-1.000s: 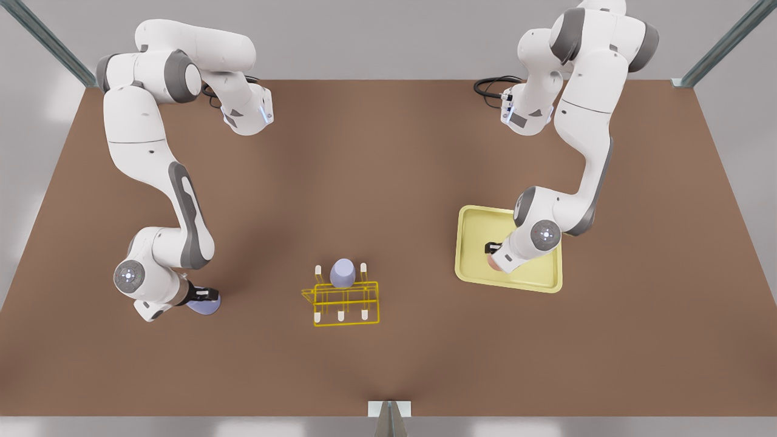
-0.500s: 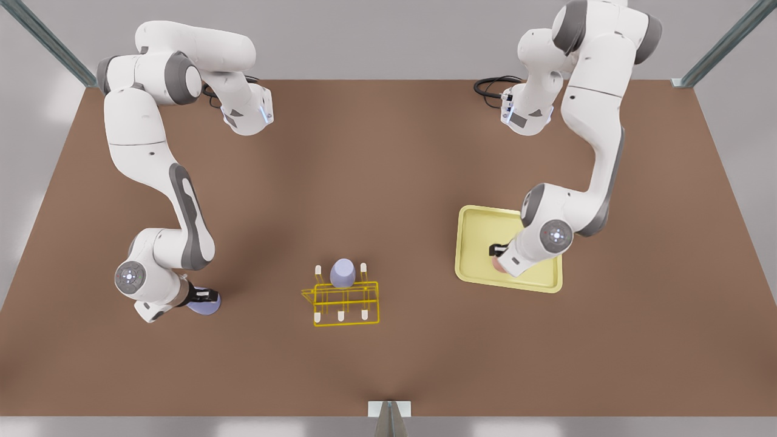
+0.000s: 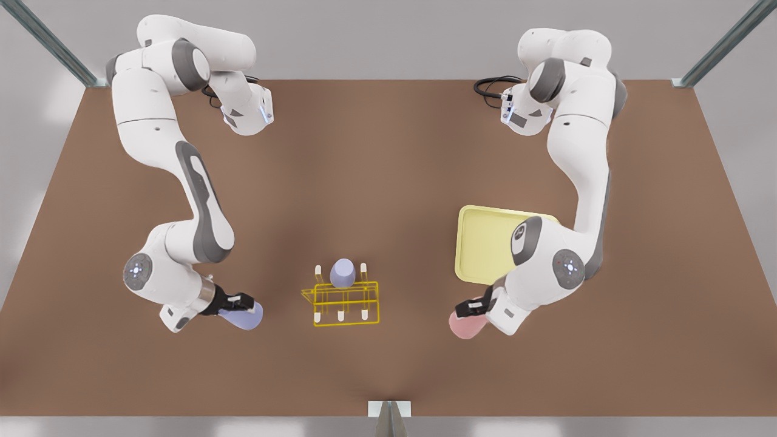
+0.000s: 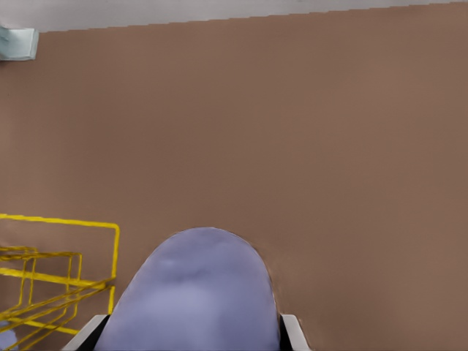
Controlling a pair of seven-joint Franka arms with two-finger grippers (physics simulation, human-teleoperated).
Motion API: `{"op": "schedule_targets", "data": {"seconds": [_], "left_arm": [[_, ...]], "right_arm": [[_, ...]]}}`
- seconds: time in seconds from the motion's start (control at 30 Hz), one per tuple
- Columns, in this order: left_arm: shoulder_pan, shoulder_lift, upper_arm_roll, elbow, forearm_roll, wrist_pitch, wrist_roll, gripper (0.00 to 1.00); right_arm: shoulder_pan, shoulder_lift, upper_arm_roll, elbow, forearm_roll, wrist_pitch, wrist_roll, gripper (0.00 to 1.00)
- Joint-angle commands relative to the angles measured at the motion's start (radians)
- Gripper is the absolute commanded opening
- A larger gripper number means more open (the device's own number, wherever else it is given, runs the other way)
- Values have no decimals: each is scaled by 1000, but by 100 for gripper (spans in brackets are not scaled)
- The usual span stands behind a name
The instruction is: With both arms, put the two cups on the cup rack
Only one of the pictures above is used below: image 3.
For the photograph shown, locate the silver frame post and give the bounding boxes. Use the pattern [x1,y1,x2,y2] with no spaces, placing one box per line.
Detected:
[672,0,777,89]
[368,401,412,437]
[0,0,101,87]

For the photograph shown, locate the yellow wire cup rack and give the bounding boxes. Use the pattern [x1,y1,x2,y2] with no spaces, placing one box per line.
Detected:
[301,263,380,327]

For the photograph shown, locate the pink cup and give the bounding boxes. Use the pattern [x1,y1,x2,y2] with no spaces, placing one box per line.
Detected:
[449,297,489,339]

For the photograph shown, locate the black cable loop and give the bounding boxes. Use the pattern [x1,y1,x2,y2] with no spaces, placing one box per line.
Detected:
[473,76,524,109]
[201,75,260,110]

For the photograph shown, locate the lavender cup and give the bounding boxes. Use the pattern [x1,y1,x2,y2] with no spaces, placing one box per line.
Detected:
[219,301,264,331]
[330,259,356,288]

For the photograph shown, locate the pale yellow tray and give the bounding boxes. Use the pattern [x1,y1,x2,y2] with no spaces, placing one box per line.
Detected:
[455,205,560,285]

